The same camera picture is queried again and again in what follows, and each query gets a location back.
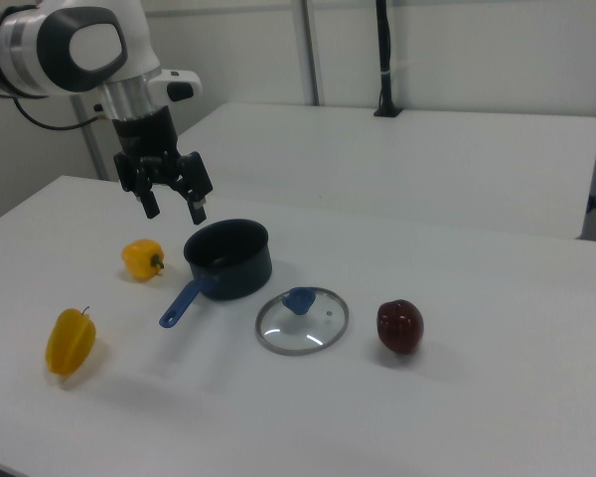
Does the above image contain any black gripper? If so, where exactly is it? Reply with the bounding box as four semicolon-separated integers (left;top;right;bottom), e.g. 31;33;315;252
111;104;216;227

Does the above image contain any glass lid with blue knob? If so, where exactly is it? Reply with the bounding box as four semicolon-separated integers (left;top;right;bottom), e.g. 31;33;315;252
254;285;351;357

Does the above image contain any yellow toy bell pepper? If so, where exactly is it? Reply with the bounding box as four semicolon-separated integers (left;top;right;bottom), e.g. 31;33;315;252
121;238;166;283

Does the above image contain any white side table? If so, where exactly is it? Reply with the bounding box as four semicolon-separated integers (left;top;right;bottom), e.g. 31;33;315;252
176;101;596;241

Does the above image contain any black pole with base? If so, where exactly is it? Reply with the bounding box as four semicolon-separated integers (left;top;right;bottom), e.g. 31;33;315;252
372;0;404;118

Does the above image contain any dark red toy apple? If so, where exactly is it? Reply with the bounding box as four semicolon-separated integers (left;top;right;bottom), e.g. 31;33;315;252
375;298;425;356

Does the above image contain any white frame post behind arm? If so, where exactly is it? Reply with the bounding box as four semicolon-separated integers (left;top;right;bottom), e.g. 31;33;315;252
69;93;106;181

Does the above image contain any dark saucepan with blue handle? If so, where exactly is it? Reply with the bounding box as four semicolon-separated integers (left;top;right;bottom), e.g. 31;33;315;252
158;218;274;329

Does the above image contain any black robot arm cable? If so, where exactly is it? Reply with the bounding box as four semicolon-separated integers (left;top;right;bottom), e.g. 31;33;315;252
9;93;105;132

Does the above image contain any white partition post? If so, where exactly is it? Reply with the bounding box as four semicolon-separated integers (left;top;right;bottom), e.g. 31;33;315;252
289;0;325;107

